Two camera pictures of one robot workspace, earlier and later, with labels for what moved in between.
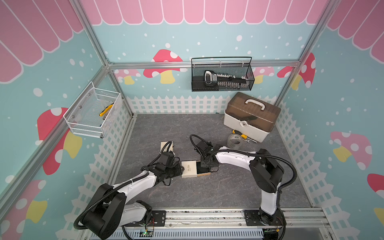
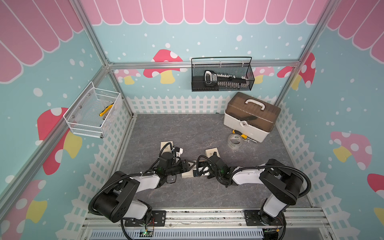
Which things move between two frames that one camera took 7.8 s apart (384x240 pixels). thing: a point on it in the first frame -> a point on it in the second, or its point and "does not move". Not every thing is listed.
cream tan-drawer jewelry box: x=193 y=169 does not move
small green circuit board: x=147 y=234 does not move
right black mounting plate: x=255 y=217 does not move
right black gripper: x=202 y=165 -> x=209 y=176
